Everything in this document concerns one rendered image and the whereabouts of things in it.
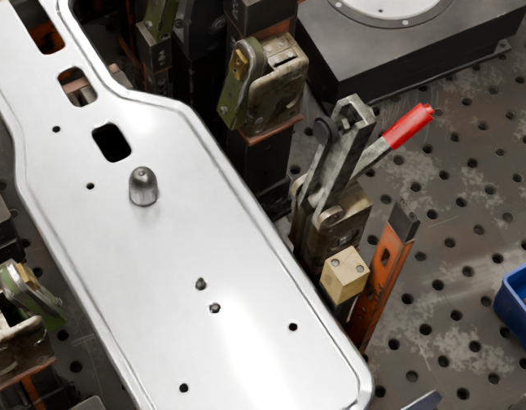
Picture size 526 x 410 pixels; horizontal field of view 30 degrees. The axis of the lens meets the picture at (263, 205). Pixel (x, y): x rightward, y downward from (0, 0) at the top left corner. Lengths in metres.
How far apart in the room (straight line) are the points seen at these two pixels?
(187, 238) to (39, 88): 0.26
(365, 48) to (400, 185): 0.21
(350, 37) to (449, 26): 0.15
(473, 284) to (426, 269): 0.07
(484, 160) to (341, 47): 0.28
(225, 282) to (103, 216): 0.15
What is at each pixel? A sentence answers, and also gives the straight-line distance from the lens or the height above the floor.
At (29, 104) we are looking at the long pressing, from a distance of 1.17.
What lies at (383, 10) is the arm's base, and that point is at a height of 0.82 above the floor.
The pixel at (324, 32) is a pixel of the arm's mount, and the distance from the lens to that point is 1.48.
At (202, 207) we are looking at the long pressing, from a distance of 1.09.
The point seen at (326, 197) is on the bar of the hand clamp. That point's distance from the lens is 0.99.
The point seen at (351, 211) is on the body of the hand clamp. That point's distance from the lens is 1.04.
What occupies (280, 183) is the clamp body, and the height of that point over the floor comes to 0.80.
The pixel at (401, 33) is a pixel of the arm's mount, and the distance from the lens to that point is 1.49.
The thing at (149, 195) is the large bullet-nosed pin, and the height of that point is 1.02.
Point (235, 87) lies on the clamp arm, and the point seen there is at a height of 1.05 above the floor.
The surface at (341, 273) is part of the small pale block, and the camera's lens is 0.99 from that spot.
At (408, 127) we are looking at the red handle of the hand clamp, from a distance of 1.00.
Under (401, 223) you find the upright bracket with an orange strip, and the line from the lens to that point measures 0.90.
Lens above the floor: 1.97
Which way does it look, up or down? 62 degrees down
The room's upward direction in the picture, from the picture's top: 7 degrees clockwise
